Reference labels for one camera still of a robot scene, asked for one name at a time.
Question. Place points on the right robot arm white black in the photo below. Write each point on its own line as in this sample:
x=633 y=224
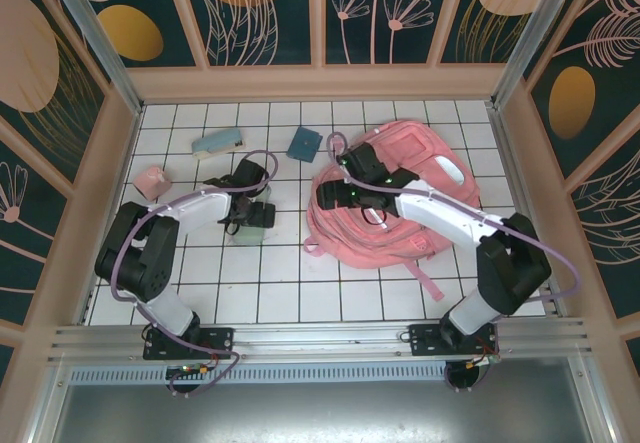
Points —
x=435 y=208

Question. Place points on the small pink box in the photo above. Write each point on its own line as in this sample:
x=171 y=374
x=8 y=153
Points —
x=150 y=183

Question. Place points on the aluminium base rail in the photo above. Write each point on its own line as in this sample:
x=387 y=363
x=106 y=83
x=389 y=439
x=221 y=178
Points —
x=320 y=340

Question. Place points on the pink backpack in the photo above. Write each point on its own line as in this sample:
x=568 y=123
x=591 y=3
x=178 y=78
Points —
x=360 y=243

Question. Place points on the steel sheet panel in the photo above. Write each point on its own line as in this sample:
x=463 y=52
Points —
x=320 y=413

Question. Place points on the mint green pencil case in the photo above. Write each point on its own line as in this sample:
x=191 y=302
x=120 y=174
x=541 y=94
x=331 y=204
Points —
x=250 y=237

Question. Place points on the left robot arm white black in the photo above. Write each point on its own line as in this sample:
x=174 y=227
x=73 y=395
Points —
x=200 y=208

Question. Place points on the aluminium corner post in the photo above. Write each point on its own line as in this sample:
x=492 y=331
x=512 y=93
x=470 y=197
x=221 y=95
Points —
x=535 y=33
x=95 y=38

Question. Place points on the light blue pencil box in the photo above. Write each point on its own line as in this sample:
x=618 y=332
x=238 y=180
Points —
x=217 y=143

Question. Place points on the aluminium side rail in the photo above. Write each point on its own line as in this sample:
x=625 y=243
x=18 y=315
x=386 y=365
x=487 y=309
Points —
x=117 y=198
x=520 y=173

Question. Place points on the teal wallet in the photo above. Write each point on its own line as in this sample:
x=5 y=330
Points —
x=303 y=144

